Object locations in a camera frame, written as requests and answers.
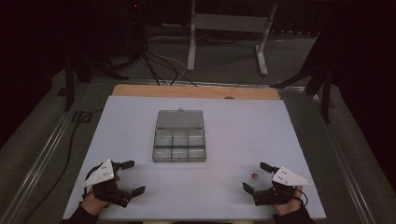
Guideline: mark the metal floor rail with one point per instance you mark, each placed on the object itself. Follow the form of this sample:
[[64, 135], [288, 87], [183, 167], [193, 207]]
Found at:
[[40, 158], [342, 158]]

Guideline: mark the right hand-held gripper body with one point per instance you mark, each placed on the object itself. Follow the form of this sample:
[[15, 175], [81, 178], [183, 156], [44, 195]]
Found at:
[[280, 189]]

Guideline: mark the small red white piece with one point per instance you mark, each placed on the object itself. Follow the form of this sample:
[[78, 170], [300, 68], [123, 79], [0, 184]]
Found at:
[[254, 175]]

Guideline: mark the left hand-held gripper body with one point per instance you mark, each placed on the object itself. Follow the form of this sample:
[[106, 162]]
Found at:
[[102, 174]]

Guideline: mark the white table sheet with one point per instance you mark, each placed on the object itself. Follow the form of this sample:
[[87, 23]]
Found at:
[[236, 137]]

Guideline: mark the clear plastic compartment box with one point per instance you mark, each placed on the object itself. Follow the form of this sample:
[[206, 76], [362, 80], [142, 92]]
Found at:
[[179, 137]]

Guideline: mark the black stand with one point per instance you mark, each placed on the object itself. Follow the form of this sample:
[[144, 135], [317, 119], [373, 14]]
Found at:
[[69, 84], [325, 93]]

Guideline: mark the white metal stand frame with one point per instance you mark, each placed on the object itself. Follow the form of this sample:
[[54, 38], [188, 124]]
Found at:
[[229, 23]]

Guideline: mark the dark equipment rack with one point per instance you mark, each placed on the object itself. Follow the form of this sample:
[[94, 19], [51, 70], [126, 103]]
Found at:
[[135, 28]]

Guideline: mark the person's left hand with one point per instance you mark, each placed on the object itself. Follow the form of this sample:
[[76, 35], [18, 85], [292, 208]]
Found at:
[[93, 203]]

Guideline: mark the person's right hand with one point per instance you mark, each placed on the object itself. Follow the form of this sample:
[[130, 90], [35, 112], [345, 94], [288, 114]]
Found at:
[[289, 206]]

